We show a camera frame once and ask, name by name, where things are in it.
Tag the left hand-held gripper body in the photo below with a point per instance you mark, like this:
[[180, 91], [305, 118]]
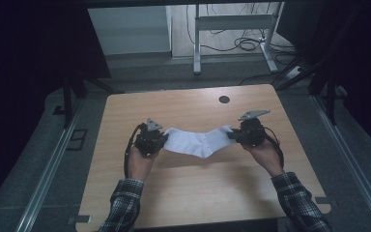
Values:
[[148, 140]]

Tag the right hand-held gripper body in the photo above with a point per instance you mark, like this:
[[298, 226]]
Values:
[[252, 132]]

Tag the white cloth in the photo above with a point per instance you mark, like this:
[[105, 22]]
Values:
[[199, 141]]

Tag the person's left hand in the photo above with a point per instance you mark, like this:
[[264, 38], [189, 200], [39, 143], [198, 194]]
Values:
[[140, 166]]

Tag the person's right hand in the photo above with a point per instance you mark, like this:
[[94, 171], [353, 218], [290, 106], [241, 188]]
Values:
[[265, 156]]

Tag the black round table hole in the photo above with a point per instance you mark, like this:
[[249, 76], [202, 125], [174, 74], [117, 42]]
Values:
[[224, 99]]

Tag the white power strip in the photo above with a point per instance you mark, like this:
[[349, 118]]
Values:
[[293, 72]]

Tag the black metal stand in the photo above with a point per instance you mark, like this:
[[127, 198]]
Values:
[[67, 103], [330, 96]]

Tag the white partition panel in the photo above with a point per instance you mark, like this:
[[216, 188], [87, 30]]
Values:
[[128, 29]]

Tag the dark curtain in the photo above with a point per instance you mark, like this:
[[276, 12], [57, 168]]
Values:
[[360, 48]]

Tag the black rectangular floor frame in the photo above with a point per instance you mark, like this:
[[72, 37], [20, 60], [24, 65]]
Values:
[[77, 139]]

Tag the grey table corner bracket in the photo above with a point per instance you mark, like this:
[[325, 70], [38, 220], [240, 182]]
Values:
[[80, 219], [325, 200]]

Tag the aluminium floor rail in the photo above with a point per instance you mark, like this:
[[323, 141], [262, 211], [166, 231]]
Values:
[[351, 161], [48, 174]]

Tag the white metal desk frame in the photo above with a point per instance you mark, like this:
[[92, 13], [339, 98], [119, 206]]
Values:
[[232, 22]]

